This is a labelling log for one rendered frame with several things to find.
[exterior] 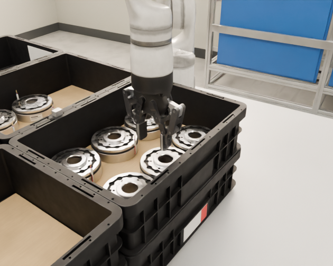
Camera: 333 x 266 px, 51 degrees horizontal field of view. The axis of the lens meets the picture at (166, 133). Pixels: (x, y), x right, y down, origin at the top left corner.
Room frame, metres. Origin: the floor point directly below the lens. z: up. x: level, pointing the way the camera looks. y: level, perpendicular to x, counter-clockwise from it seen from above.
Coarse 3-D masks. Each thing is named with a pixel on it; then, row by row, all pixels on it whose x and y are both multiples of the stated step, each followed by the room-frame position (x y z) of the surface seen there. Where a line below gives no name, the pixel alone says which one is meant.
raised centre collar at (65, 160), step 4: (68, 156) 0.57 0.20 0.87; (72, 156) 0.58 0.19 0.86; (76, 156) 0.58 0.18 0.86; (80, 156) 0.58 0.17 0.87; (84, 156) 0.57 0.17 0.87; (64, 160) 0.56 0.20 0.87; (84, 160) 0.56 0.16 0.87; (64, 164) 0.55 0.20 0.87; (68, 164) 0.55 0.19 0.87; (72, 164) 0.55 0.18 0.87; (76, 164) 0.55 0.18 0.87; (80, 164) 0.55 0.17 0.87; (84, 164) 0.55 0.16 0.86; (68, 168) 0.54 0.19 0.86; (72, 168) 0.54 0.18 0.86; (76, 168) 0.54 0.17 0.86
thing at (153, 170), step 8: (152, 152) 0.60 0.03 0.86; (160, 152) 0.60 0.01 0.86; (176, 152) 0.60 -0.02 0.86; (184, 152) 0.60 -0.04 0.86; (144, 160) 0.57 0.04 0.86; (152, 160) 0.57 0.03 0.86; (144, 168) 0.54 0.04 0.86; (152, 168) 0.54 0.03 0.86; (160, 168) 0.54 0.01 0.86; (152, 176) 0.52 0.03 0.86
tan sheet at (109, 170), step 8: (144, 144) 0.67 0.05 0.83; (152, 144) 0.67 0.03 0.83; (144, 152) 0.64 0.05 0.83; (128, 160) 0.61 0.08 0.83; (136, 160) 0.61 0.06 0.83; (104, 168) 0.58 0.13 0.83; (112, 168) 0.58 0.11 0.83; (120, 168) 0.58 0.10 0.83; (128, 168) 0.58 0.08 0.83; (136, 168) 0.58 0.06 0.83; (104, 176) 0.56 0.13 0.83; (112, 176) 0.56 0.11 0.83; (104, 184) 0.53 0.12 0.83
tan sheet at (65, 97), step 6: (60, 90) 0.97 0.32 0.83; (66, 90) 0.97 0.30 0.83; (72, 90) 0.97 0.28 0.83; (78, 90) 0.97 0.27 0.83; (84, 90) 0.97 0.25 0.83; (54, 96) 0.93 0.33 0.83; (60, 96) 0.93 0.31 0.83; (66, 96) 0.93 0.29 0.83; (72, 96) 0.93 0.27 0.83; (78, 96) 0.93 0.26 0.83; (84, 96) 0.93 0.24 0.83; (54, 102) 0.89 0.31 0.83; (60, 102) 0.89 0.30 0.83; (66, 102) 0.89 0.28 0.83; (72, 102) 0.89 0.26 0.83; (54, 108) 0.85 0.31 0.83; (24, 126) 0.75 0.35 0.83
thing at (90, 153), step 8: (64, 152) 0.60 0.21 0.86; (72, 152) 0.60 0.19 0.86; (80, 152) 0.60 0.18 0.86; (88, 152) 0.60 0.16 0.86; (56, 160) 0.57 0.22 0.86; (88, 160) 0.57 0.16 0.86; (96, 160) 0.57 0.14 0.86; (80, 168) 0.54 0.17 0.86; (88, 168) 0.55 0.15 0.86; (96, 168) 0.55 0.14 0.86
